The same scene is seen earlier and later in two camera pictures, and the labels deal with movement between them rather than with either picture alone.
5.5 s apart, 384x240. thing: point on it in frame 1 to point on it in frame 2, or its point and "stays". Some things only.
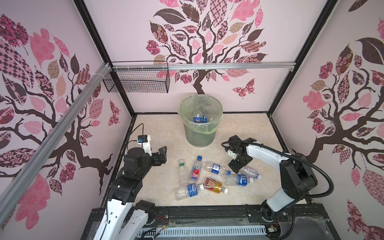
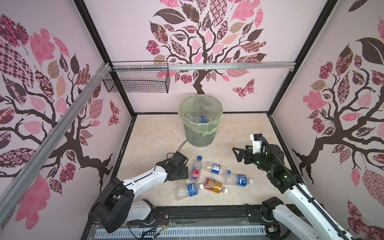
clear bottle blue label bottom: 191,191 stays
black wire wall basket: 139,77 stays
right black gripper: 234,166 to 239,158
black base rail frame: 309,223 stays
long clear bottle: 250,172 to 192,119
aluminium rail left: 14,192 stays
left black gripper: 162,155 to 184,173
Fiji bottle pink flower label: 196,170 stays
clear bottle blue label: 204,119 stays
